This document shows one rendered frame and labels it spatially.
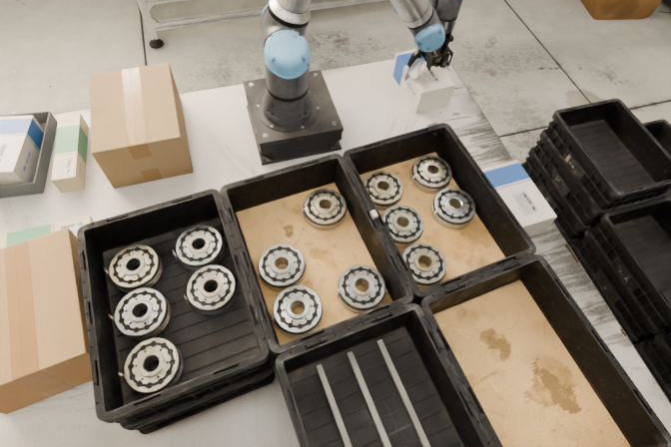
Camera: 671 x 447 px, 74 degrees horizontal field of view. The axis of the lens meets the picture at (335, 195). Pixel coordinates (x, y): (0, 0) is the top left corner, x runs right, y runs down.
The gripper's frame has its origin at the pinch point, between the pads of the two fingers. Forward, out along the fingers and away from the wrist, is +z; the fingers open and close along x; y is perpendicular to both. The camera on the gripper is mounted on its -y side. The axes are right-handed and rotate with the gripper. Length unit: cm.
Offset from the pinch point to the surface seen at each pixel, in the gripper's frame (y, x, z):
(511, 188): 51, 1, -3
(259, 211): 39, -66, -6
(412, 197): 47, -28, -7
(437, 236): 59, -27, -7
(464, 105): 11.6, 11.7, 6.3
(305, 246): 52, -58, -6
